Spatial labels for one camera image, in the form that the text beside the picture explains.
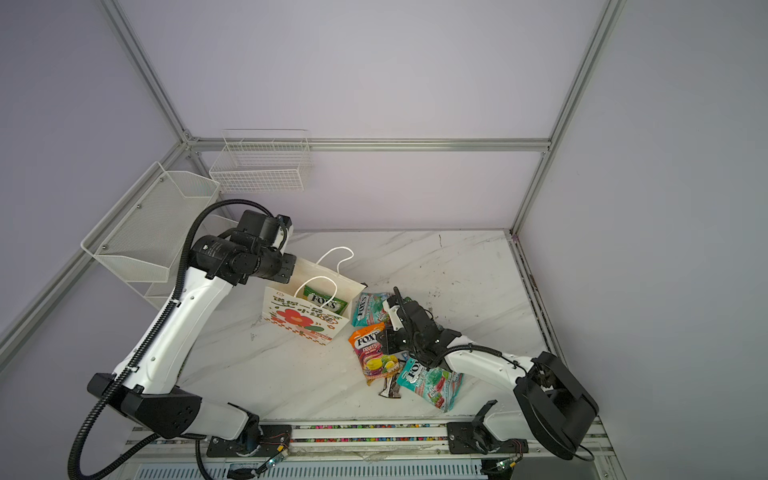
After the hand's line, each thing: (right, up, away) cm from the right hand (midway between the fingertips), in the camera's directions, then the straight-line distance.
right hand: (374, 337), depth 82 cm
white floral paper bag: (-22, +11, -10) cm, 26 cm away
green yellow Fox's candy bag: (-15, +10, +4) cm, 18 cm away
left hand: (-22, +20, -10) cm, 31 cm away
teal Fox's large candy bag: (+19, -13, -2) cm, 23 cm away
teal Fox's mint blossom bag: (-3, +5, +12) cm, 14 cm away
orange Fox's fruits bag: (-2, -3, 0) cm, 4 cm away
